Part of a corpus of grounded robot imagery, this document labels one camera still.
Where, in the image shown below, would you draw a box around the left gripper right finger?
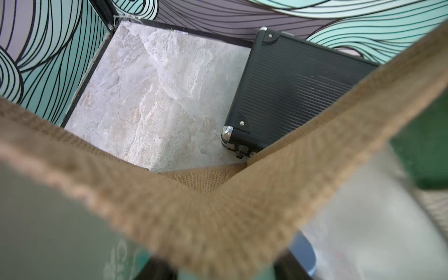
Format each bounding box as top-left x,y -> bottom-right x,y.
274,250 -> 312,280

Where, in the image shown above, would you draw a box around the black ribbed case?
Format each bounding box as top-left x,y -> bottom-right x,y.
221,27 -> 378,159

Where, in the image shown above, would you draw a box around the blue hourglass thirty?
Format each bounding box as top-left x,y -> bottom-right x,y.
289,232 -> 317,277

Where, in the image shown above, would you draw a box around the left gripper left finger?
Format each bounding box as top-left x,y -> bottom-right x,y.
134,257 -> 177,280

